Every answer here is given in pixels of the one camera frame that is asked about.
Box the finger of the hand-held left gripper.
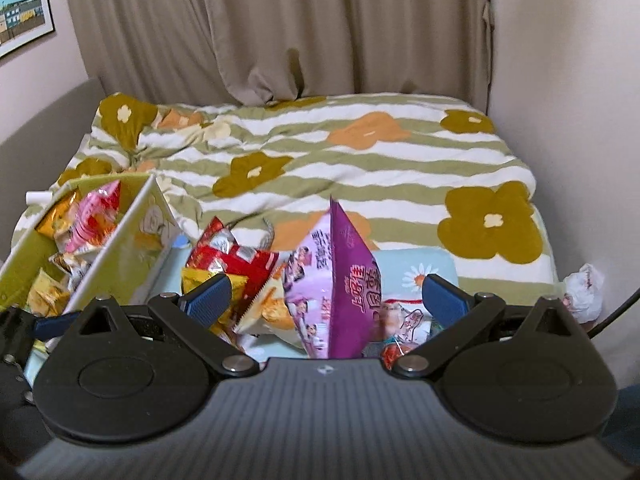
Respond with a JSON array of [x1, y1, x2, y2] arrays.
[[32, 310, 82, 342]]

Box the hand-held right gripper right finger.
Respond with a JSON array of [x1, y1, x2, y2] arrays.
[[387, 273, 587, 382]]

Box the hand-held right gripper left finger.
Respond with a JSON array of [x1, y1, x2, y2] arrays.
[[59, 272, 262, 379]]

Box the pale yellow snack packet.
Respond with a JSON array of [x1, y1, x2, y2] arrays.
[[25, 267, 74, 319]]

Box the yellow-green cardboard box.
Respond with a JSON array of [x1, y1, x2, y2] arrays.
[[0, 172, 194, 357]]

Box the purple snack packet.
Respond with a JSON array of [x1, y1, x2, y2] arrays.
[[282, 195, 384, 360]]

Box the pink snack packet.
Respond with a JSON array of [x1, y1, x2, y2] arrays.
[[65, 180, 124, 257]]

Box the gold snack packet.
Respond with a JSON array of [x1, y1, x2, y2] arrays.
[[180, 266, 249, 342]]

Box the red snack packet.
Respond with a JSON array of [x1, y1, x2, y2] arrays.
[[186, 216, 281, 307]]

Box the pile of small snack packets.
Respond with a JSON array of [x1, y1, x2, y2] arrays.
[[235, 300, 442, 362]]

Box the orange and white snack packet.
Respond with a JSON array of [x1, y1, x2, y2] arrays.
[[234, 260, 302, 347]]

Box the white plastic bag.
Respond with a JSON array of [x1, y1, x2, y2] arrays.
[[562, 262, 606, 325]]

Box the floral striped blanket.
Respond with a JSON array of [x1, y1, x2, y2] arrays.
[[10, 91, 562, 312]]

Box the grey bed headboard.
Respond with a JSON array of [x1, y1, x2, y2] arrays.
[[0, 76, 107, 267]]

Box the person's blue trouser leg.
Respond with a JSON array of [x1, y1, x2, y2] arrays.
[[600, 384, 640, 457]]

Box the beige curtain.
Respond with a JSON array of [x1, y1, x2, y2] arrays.
[[60, 0, 494, 111]]

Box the grey cord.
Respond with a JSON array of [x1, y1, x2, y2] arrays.
[[227, 215, 277, 252]]

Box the black cable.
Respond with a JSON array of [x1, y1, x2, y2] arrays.
[[587, 285, 640, 339]]

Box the wall poster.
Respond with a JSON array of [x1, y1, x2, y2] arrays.
[[0, 0, 55, 61]]

